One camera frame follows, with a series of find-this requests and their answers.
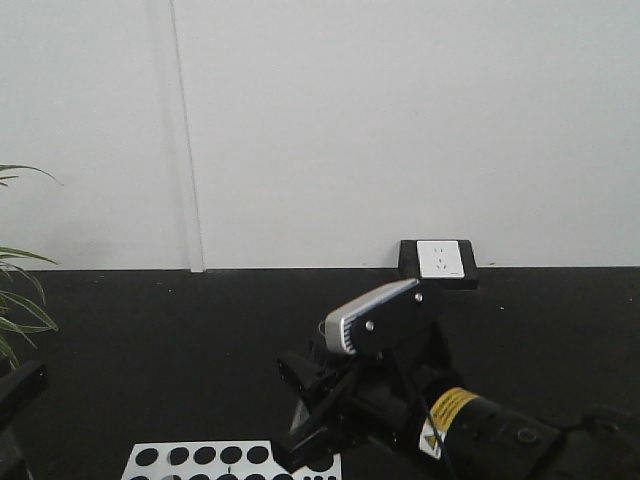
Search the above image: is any white socket in black box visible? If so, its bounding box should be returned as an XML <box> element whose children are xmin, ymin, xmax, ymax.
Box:
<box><xmin>398</xmin><ymin>239</ymin><xmax>479</xmax><ymax>290</ymax></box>

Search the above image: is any white test tube rack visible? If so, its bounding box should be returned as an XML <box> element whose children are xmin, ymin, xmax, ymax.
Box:
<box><xmin>121</xmin><ymin>440</ymin><xmax>343</xmax><ymax>479</ymax></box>

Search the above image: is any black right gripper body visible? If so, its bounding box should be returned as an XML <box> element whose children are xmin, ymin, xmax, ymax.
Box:
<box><xmin>306</xmin><ymin>321</ymin><xmax>462</xmax><ymax>453</ymax></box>

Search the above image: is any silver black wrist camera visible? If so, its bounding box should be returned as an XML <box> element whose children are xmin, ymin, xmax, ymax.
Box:
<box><xmin>323</xmin><ymin>278</ymin><xmax>442</xmax><ymax>357</ymax></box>

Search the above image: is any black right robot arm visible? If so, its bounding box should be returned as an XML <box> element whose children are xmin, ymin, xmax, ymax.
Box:
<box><xmin>272</xmin><ymin>322</ymin><xmax>639</xmax><ymax>479</ymax></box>

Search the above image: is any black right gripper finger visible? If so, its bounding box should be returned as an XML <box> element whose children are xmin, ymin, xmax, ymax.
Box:
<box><xmin>272</xmin><ymin>400</ymin><xmax>360</xmax><ymax>473</ymax></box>
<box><xmin>277</xmin><ymin>352</ymin><xmax>330</xmax><ymax>406</ymax></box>

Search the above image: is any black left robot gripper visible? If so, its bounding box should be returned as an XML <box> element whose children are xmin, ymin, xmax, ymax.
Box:
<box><xmin>1</xmin><ymin>357</ymin><xmax>48</xmax><ymax>479</ymax></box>

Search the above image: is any green potted plant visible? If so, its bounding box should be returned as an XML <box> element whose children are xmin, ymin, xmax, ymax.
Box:
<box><xmin>0</xmin><ymin>164</ymin><xmax>65</xmax><ymax>371</ymax></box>

